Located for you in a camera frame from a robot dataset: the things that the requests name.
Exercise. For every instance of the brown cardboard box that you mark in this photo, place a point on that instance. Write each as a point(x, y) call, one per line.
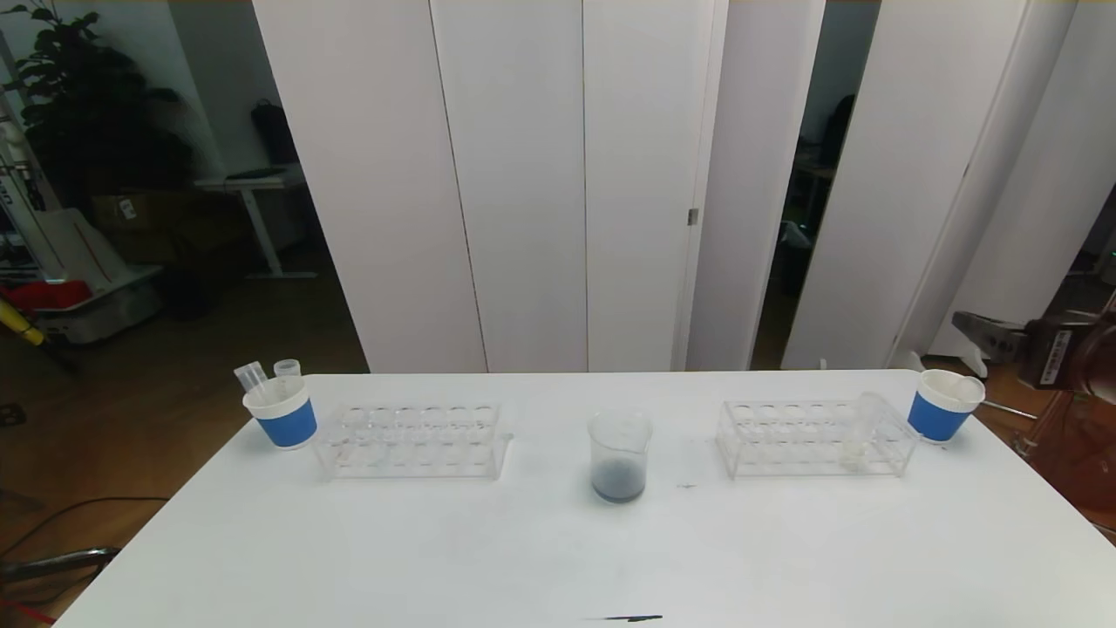
point(131, 209)

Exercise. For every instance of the white robot column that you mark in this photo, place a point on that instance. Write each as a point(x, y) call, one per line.
point(17, 192)

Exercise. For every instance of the clear acrylic test tube rack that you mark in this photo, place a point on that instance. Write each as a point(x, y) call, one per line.
point(811, 462)
point(418, 464)

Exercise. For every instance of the clear plastic beaker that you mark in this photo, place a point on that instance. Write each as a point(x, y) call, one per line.
point(619, 484)

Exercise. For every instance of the grey metal chair leg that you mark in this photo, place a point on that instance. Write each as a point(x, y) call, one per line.
point(61, 563)

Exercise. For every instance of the dark green potted plant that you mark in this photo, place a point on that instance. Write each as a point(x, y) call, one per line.
point(87, 105)

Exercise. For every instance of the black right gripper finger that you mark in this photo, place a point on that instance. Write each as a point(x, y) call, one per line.
point(994, 336)

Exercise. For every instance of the white machine with red line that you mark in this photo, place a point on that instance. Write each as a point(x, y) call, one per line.
point(105, 310)

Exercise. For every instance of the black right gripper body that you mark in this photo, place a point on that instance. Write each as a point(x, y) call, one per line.
point(1052, 351)

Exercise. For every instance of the blue and white paper cup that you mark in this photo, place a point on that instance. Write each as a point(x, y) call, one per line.
point(288, 426)
point(937, 419)

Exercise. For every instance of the yellow tool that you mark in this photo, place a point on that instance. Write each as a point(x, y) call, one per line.
point(22, 324)

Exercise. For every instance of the brown metal stand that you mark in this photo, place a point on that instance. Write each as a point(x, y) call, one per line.
point(1081, 453)

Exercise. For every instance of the black backpack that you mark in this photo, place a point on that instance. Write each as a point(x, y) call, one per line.
point(275, 131)

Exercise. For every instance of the test tube with red pigment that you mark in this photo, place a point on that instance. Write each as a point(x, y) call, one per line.
point(287, 369)
point(964, 389)

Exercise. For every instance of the test tube with pale yellow pigment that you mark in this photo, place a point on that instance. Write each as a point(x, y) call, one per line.
point(859, 447)

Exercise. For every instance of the test tube with blue pigment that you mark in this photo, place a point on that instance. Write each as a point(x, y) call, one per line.
point(250, 377)

